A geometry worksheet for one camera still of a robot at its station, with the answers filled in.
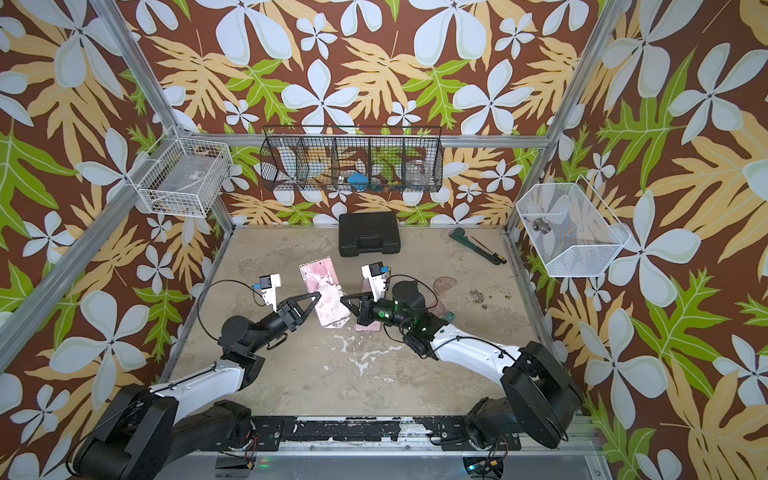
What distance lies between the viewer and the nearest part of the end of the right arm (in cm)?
61

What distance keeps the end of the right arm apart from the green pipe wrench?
57 centimetres

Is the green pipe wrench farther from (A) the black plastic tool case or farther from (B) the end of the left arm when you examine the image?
(B) the end of the left arm

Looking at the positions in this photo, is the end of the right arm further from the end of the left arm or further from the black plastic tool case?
the black plastic tool case

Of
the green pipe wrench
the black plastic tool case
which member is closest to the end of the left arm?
the black plastic tool case

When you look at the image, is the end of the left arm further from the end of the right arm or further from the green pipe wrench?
the green pipe wrench

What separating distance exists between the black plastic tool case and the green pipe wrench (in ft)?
0.82

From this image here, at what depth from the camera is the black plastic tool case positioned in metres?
1.10

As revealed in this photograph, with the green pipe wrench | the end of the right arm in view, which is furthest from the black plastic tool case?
the end of the right arm

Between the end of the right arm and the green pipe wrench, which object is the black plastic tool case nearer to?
the green pipe wrench

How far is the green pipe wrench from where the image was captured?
1.13 meters

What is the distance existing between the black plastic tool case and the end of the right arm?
1.42 ft
